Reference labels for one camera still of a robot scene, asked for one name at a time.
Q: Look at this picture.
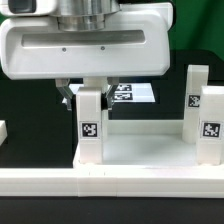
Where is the white front fence bar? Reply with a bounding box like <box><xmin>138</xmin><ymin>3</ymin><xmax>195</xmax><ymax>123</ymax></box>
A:
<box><xmin>0</xmin><ymin>167</ymin><xmax>224</xmax><ymax>198</ymax></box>

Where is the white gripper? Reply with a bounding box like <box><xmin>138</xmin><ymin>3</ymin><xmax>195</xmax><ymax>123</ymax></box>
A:
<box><xmin>0</xmin><ymin>2</ymin><xmax>174</xmax><ymax>111</ymax></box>

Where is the white left fence block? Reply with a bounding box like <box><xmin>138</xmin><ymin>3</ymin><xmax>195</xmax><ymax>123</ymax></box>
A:
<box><xmin>0</xmin><ymin>120</ymin><xmax>7</xmax><ymax>146</ymax></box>

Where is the white marker base plate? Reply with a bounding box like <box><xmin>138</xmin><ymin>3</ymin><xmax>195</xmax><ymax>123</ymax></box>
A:
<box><xmin>61</xmin><ymin>83</ymin><xmax>156</xmax><ymax>104</ymax></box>

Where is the white desk top tray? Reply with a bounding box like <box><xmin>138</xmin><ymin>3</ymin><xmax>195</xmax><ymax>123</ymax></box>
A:
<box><xmin>72</xmin><ymin>119</ymin><xmax>224</xmax><ymax>170</ymax></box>

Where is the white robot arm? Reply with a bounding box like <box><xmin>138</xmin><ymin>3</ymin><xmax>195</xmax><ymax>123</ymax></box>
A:
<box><xmin>0</xmin><ymin>0</ymin><xmax>174</xmax><ymax>108</ymax></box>

